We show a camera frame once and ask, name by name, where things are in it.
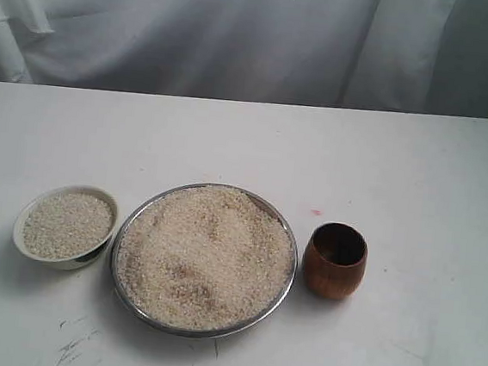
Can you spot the brown wooden cup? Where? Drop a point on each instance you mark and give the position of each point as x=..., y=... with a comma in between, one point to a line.
x=334, y=261

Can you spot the rice heap on plate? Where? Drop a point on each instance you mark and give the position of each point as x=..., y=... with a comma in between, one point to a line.
x=204, y=258

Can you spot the small white ceramic bowl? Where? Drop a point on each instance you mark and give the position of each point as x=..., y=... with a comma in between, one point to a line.
x=69, y=263

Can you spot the rice in small bowl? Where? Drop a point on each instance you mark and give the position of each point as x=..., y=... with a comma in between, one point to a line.
x=67, y=225

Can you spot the large steel plate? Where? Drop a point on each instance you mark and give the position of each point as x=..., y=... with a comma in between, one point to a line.
x=218, y=332

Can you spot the white backdrop curtain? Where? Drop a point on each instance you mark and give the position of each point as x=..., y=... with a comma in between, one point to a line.
x=416, y=56

